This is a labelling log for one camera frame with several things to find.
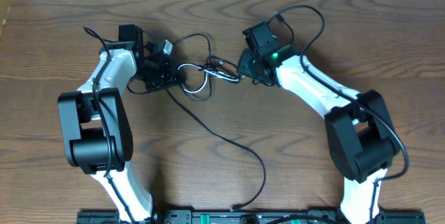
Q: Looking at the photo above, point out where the black white braided cable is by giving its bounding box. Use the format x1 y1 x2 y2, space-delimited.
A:
165 67 267 213

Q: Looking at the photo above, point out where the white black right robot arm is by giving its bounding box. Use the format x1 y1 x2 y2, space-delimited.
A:
237 22 401 223

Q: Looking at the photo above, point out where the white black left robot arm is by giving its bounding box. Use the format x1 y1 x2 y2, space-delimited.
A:
57 24 184 223

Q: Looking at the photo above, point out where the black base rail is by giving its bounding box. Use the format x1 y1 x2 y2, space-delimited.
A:
76 208 427 224

